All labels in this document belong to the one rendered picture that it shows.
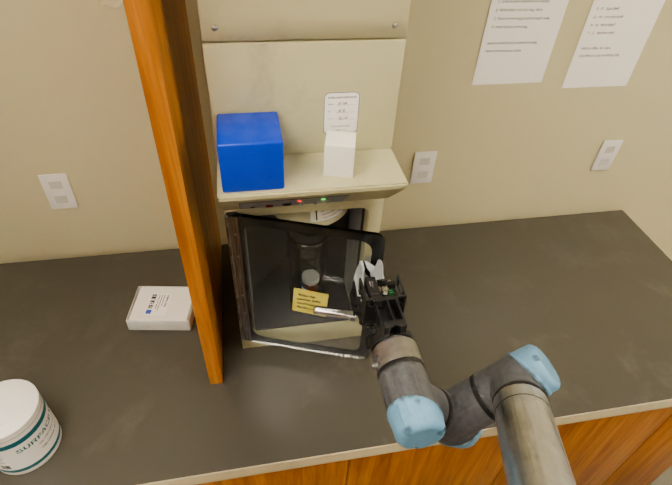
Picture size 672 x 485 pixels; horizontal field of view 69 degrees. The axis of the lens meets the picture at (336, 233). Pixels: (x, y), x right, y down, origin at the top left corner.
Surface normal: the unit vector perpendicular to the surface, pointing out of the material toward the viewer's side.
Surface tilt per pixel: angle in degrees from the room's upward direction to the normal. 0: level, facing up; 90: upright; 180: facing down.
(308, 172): 0
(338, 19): 90
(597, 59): 90
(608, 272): 0
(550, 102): 90
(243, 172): 90
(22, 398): 0
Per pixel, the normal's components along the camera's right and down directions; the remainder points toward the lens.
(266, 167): 0.18, 0.66
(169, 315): 0.04, -0.75
